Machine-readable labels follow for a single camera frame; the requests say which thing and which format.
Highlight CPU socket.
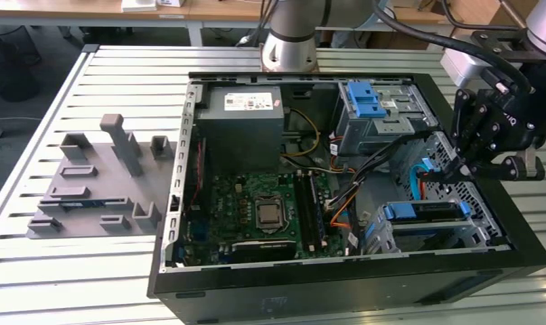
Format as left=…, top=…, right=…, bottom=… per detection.
left=254, top=194, right=293, bottom=236

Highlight thick black cable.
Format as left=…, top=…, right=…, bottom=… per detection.
left=372, top=0, right=537, bottom=94

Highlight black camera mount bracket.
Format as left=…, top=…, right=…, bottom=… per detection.
left=472, top=30, right=532, bottom=64

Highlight grey plastic parts rack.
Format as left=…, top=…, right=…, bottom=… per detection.
left=27, top=113, right=180, bottom=240

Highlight metal disk bay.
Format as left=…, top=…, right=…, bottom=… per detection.
left=361, top=198, right=505, bottom=255

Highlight multicoloured power wire black connector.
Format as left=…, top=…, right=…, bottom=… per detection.
left=420, top=169, right=464, bottom=186

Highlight black mesh waste bin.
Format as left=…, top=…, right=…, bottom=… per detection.
left=0, top=25, right=43, bottom=102

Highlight black graphics card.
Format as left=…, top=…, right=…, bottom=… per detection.
left=230, top=238, right=298, bottom=263

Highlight silver CPU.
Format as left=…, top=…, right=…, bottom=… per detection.
left=257, top=204, right=285, bottom=227

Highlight blue data wire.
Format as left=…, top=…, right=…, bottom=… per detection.
left=408, top=156, right=439, bottom=202

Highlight orange and red wires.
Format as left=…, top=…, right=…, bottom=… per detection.
left=329, top=194, right=361, bottom=232

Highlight black PC case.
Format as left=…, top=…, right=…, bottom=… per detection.
left=146, top=71, right=546, bottom=325

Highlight blue plastic latch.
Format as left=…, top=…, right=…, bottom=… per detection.
left=345, top=83, right=388, bottom=119

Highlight black RAM slot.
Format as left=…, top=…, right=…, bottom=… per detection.
left=296, top=171, right=314, bottom=251

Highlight thin dangling grey cable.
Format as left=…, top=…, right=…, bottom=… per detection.
left=237, top=0, right=277, bottom=47

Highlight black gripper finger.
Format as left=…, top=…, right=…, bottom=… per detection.
left=444, top=89, right=504, bottom=186
left=463, top=148, right=546, bottom=183

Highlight black cable bundle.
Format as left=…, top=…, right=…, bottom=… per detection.
left=334, top=131, right=436, bottom=217

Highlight hard disk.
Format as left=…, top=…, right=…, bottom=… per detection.
left=364, top=200, right=472, bottom=246

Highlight wooden desk white frame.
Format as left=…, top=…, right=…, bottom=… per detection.
left=186, top=0, right=464, bottom=51
left=0, top=0, right=198, bottom=47

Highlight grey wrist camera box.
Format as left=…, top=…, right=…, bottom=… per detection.
left=440, top=50, right=488, bottom=88

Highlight grey metal drive cage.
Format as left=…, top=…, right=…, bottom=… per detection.
left=336, top=81, right=441, bottom=158

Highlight dark brown box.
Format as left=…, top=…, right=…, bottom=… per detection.
left=417, top=0, right=452, bottom=15

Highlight grey power supply unit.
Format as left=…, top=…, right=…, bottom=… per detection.
left=196, top=85, right=288, bottom=174

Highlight green motherboard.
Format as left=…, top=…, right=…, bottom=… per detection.
left=208, top=170, right=354, bottom=264

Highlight yellow wire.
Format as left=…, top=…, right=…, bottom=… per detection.
left=282, top=108, right=322, bottom=158

